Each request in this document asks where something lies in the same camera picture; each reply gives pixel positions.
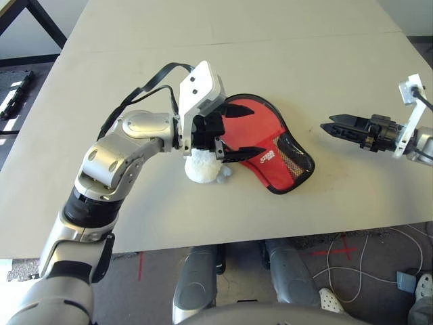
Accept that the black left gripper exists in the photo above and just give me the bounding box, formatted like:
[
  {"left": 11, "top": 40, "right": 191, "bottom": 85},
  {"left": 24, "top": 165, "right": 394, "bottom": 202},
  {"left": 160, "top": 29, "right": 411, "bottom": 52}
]
[{"left": 191, "top": 104, "right": 267, "bottom": 162}]

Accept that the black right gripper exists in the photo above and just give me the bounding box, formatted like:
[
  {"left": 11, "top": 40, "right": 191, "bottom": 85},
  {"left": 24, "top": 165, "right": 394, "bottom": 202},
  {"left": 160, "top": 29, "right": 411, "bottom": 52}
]
[{"left": 320, "top": 114, "right": 405, "bottom": 154}]

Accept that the white fluffy pom-pom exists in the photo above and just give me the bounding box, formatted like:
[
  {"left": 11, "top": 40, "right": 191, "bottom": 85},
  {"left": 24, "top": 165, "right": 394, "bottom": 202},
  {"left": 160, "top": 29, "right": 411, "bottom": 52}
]
[{"left": 184, "top": 148, "right": 234, "bottom": 186}]

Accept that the red black paddle case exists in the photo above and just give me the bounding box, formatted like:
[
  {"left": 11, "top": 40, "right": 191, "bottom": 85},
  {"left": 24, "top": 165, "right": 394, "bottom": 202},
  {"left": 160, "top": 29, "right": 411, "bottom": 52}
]
[{"left": 219, "top": 93, "right": 316, "bottom": 196}]

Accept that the black robot right foot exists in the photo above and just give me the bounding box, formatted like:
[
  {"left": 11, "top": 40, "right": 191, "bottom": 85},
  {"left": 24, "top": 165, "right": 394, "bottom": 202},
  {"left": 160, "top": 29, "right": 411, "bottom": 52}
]
[{"left": 259, "top": 240, "right": 271, "bottom": 270}]

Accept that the black robot foot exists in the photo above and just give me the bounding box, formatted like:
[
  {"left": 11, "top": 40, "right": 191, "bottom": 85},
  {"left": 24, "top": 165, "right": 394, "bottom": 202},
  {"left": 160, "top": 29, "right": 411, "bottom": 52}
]
[
  {"left": 216, "top": 244, "right": 227, "bottom": 275},
  {"left": 259, "top": 240, "right": 271, "bottom": 270}
]

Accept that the black robot left foot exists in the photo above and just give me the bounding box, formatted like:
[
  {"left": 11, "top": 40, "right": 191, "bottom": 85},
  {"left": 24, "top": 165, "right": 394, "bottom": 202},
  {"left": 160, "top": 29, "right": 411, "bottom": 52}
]
[{"left": 216, "top": 244, "right": 227, "bottom": 275}]

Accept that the grey robot left leg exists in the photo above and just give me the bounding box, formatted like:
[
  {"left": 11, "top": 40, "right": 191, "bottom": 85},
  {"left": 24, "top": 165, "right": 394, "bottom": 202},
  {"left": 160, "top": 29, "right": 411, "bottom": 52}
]
[{"left": 172, "top": 245, "right": 217, "bottom": 324}]

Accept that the grey foot pedal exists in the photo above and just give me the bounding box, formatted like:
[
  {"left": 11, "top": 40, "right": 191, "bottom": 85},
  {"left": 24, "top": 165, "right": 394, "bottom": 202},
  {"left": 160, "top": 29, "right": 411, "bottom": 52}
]
[{"left": 395, "top": 270, "right": 419, "bottom": 292}]

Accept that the grey robot torso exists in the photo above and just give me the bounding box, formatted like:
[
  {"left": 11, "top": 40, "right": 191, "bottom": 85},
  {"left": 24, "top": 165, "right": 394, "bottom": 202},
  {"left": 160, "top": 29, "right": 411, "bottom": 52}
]
[{"left": 182, "top": 302, "right": 352, "bottom": 325}]

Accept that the grey trouser leg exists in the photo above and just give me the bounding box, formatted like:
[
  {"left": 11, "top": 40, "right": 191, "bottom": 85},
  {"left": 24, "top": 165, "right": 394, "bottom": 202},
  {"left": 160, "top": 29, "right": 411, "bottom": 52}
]
[{"left": 407, "top": 294, "right": 433, "bottom": 325}]

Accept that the black long floor device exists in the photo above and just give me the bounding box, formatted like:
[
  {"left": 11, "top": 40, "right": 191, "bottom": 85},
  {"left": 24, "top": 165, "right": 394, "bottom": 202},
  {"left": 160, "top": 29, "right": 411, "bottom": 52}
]
[{"left": 0, "top": 70, "right": 35, "bottom": 119}]

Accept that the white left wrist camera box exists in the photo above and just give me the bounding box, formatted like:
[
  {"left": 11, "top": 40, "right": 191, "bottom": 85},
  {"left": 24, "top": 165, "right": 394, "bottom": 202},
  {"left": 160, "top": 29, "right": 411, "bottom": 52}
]
[{"left": 178, "top": 60, "right": 227, "bottom": 157}]

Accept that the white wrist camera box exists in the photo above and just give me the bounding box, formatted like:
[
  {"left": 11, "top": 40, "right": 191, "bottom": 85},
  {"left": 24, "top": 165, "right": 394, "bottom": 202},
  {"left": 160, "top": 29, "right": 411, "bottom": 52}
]
[
  {"left": 178, "top": 60, "right": 227, "bottom": 157},
  {"left": 392, "top": 72, "right": 428, "bottom": 159}
]

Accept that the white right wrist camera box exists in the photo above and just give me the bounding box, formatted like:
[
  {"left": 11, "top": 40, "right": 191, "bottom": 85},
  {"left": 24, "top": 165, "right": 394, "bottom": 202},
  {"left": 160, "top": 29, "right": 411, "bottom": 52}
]
[{"left": 392, "top": 72, "right": 428, "bottom": 159}]

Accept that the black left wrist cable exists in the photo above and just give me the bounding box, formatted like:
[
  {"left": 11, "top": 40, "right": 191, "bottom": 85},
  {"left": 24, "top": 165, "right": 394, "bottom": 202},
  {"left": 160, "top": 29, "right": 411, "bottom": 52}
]
[{"left": 97, "top": 62, "right": 193, "bottom": 143}]

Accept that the thin white floor cable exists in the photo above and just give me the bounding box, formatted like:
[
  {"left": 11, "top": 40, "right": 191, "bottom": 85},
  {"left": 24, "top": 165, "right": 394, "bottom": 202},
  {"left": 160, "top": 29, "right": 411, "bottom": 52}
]
[{"left": 313, "top": 225, "right": 424, "bottom": 304}]

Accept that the black metal table frame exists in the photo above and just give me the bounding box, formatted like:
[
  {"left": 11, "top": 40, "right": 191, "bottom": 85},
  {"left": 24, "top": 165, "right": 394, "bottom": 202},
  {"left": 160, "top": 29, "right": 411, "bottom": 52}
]
[{"left": 0, "top": 0, "right": 68, "bottom": 51}]

